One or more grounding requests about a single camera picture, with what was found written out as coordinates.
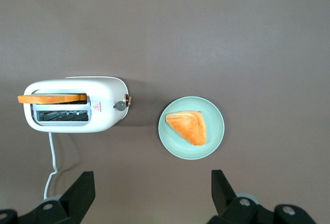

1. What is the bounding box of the toast slice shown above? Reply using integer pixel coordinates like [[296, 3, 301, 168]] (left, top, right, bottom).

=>
[[17, 93, 88, 105]]

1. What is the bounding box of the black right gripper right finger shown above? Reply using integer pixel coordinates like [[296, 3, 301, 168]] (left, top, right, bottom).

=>
[[207, 169, 317, 224]]

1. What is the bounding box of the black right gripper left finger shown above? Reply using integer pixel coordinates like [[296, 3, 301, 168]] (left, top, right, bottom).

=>
[[0, 171, 96, 224]]

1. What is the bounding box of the white two-slot toaster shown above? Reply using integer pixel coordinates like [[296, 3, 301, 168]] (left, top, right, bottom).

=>
[[23, 76, 133, 134]]

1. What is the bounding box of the triangular golden pastry bread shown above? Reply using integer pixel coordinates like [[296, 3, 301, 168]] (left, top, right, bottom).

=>
[[164, 110, 207, 147]]

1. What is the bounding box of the white toaster power cord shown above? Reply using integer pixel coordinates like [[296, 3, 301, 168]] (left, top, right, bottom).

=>
[[43, 132, 59, 200]]

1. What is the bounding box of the pale green round plate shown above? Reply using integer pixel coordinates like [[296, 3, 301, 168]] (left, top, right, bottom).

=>
[[157, 95, 226, 161]]

